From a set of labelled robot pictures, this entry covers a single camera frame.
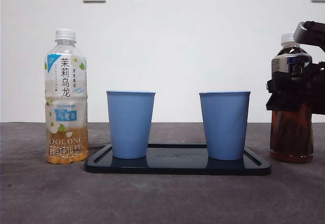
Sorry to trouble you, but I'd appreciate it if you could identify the dark oolong tea bottle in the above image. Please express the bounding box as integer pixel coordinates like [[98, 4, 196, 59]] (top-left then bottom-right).
[[269, 33, 314, 164]]

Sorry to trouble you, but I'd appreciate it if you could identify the jasmine oolong tea bottle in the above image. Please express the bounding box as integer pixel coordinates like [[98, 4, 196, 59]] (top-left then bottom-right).
[[44, 28, 89, 164]]

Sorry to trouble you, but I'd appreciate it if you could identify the blue ribbed plastic cup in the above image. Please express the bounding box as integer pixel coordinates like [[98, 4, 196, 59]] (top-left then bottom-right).
[[199, 90, 251, 161], [106, 90, 156, 159]]

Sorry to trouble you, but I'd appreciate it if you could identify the dark blue rectangular tray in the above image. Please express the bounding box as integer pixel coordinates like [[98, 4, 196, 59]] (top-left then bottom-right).
[[84, 144, 272, 176]]

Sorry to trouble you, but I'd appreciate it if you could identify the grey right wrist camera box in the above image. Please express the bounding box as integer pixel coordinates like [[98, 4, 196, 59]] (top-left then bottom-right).
[[293, 20, 325, 53]]

